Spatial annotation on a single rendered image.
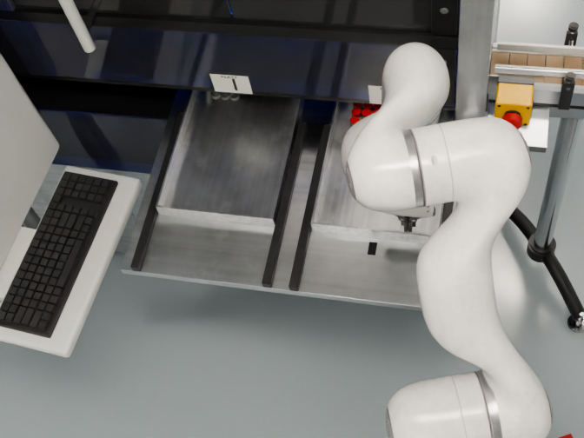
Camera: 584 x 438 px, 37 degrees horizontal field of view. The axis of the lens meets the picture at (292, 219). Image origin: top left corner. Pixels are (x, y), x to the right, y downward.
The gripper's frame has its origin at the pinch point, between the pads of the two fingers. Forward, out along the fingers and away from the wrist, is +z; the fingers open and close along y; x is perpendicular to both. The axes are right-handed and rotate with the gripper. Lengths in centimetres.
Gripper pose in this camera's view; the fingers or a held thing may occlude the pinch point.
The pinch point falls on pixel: (408, 221)
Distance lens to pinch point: 179.0
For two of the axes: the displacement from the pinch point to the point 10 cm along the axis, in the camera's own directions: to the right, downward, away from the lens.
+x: -1.9, 8.7, -4.6
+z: 1.3, 4.9, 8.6
